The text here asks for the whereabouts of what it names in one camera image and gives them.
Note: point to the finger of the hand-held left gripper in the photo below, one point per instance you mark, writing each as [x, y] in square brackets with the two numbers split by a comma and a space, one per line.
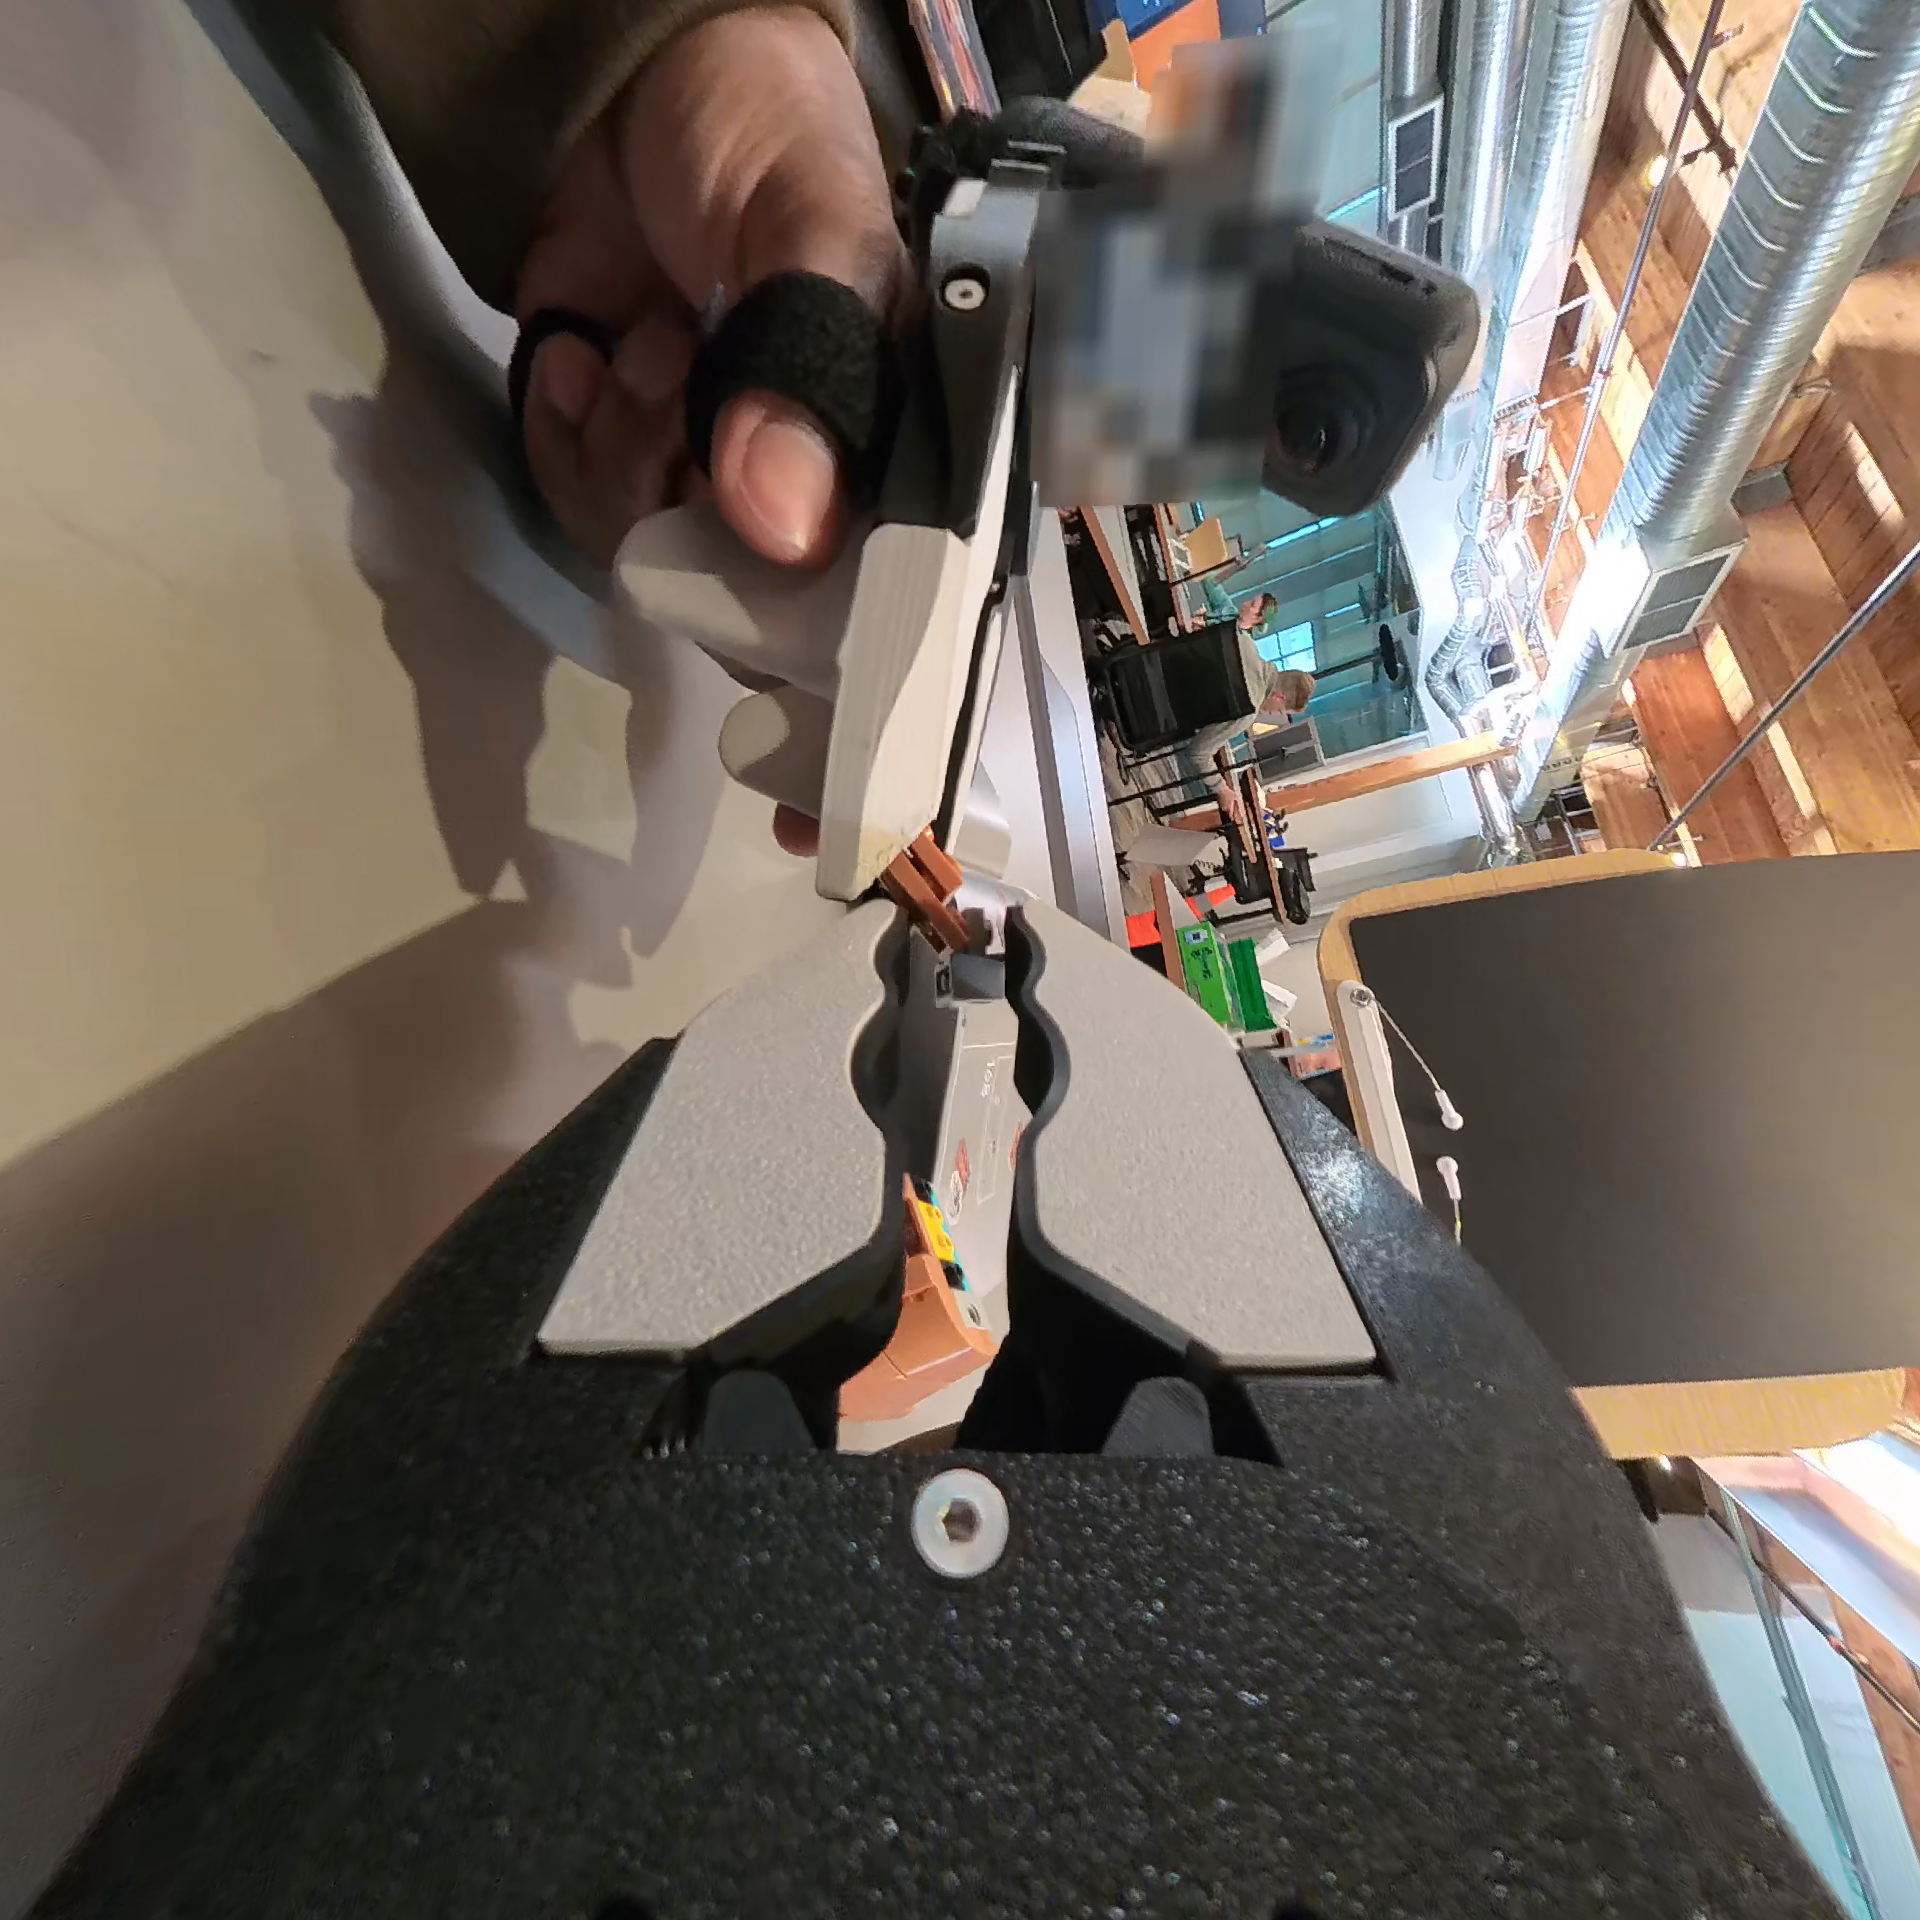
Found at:
[901, 705]
[991, 867]

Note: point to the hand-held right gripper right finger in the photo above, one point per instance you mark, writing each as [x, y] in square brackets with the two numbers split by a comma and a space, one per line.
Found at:
[1184, 1201]

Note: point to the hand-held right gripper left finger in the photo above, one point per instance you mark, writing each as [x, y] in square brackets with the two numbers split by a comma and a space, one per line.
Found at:
[720, 1184]

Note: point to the orange brick plate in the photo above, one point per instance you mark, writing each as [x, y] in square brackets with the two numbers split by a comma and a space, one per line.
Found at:
[931, 885]

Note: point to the grey instruction booklet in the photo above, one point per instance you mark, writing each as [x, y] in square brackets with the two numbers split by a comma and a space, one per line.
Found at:
[972, 1103]

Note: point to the grey desk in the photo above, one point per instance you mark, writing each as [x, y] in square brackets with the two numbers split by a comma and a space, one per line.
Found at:
[181, 675]

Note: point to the person's left hand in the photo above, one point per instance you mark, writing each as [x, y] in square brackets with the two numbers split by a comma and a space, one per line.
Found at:
[705, 164]

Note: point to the green printed box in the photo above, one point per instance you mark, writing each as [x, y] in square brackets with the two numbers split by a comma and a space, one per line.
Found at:
[1223, 975]

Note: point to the black office chair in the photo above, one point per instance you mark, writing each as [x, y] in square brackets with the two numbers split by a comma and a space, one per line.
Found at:
[1179, 683]

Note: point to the black panel with wooden rim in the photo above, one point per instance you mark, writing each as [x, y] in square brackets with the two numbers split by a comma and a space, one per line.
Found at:
[1651, 1125]

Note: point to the white bracket bar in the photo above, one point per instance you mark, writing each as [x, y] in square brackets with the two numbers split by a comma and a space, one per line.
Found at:
[1372, 1095]

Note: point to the silver ventilation duct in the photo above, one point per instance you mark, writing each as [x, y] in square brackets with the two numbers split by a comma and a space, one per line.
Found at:
[1501, 91]
[1725, 361]

